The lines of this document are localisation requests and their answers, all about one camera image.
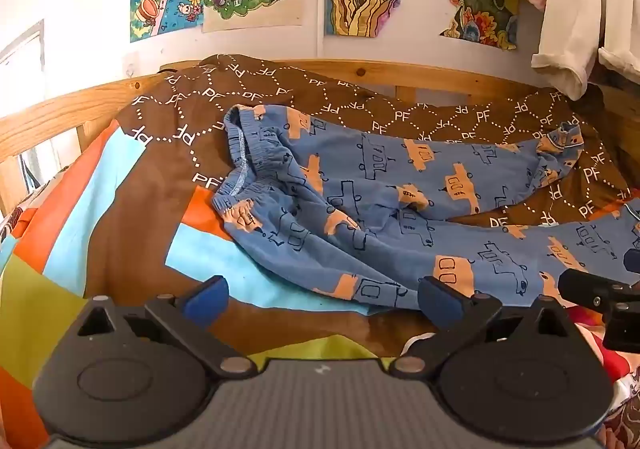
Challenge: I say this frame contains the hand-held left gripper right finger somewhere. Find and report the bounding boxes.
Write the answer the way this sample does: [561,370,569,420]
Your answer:
[389,276,576,378]

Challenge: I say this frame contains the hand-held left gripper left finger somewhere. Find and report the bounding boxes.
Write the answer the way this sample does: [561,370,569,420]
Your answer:
[75,275,257,377]

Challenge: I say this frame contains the blue printed pants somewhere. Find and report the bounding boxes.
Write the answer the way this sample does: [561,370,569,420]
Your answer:
[211,104,640,317]

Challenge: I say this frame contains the red patterned cloth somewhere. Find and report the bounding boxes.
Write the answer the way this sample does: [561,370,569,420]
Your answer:
[567,306,640,449]

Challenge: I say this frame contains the colourful patchwork bed sheet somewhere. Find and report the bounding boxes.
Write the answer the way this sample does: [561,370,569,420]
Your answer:
[0,121,640,449]

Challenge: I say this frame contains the brown patterned blanket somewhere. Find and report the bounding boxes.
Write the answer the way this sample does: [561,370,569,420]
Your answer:
[82,54,632,310]

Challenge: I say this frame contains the cream hanging cloth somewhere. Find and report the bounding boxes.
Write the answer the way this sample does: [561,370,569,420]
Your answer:
[531,0,640,100]

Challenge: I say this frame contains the window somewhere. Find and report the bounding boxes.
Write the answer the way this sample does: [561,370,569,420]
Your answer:
[0,20,83,214]

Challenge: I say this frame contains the wooden bed frame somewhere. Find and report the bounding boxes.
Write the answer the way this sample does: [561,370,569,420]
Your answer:
[0,60,640,214]

